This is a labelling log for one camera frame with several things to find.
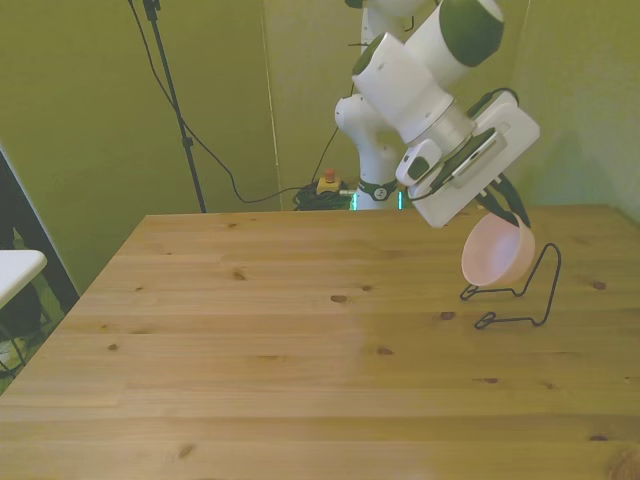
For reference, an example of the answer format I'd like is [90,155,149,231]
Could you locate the pink plastic bowl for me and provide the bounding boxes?
[460,214,537,289]

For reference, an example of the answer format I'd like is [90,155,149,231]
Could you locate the long black cable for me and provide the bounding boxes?
[127,0,321,205]

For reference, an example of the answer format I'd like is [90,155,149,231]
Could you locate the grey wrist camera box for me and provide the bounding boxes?
[439,128,509,182]

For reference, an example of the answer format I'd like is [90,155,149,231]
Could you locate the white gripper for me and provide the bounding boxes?
[409,94,542,230]

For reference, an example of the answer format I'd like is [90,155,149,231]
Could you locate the black wire bowl stand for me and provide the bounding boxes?
[459,242,563,332]

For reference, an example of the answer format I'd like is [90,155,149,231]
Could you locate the black coiled cable bundle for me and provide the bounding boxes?
[291,183,359,212]

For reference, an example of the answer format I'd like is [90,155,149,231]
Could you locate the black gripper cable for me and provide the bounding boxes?
[467,87,521,120]

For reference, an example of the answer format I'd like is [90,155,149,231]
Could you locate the white side table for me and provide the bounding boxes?
[0,249,49,312]

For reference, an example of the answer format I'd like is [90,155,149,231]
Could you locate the black camera stand pole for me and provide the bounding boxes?
[142,0,208,215]

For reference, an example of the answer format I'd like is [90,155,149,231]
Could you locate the black slanted panel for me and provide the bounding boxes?
[0,143,81,326]

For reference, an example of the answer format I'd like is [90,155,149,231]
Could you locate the yellow emergency stop button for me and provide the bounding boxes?
[317,168,342,197]

